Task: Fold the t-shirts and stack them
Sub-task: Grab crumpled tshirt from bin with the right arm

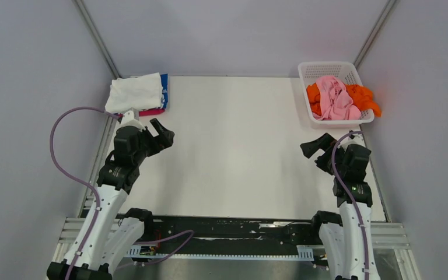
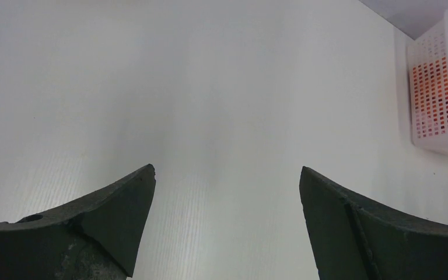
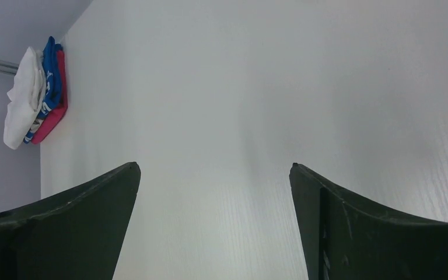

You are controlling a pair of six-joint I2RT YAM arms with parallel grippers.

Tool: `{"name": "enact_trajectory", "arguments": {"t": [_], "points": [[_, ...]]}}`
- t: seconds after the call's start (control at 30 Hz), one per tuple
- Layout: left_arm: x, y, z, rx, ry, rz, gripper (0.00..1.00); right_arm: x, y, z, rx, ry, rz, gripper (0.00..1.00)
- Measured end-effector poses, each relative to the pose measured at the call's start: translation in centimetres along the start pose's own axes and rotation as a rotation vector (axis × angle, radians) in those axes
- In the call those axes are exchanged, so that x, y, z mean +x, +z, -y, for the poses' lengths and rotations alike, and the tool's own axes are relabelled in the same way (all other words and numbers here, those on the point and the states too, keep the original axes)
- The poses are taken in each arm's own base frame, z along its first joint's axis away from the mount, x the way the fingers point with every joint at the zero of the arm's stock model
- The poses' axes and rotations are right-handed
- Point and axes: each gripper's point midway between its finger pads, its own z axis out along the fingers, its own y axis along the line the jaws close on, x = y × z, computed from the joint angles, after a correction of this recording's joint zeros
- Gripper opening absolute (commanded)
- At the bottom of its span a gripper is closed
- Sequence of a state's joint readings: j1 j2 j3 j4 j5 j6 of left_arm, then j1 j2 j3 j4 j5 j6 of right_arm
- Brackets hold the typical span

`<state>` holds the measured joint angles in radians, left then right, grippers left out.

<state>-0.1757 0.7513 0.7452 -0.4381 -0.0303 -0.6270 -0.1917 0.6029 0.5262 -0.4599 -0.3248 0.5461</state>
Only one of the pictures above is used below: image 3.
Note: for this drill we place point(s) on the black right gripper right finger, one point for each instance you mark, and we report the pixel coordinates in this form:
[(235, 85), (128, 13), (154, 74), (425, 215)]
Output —
[(345, 235)]

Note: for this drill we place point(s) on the magenta folded t-shirt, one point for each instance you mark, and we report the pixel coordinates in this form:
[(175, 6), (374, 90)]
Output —
[(57, 114)]

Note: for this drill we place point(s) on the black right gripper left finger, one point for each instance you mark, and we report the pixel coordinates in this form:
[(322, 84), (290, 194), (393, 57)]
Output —
[(75, 234)]

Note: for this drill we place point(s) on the blue folded t-shirt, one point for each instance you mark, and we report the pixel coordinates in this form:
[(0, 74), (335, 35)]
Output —
[(53, 85)]

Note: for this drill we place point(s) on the white folded t-shirt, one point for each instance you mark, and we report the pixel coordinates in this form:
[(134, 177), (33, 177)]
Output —
[(25, 97)]

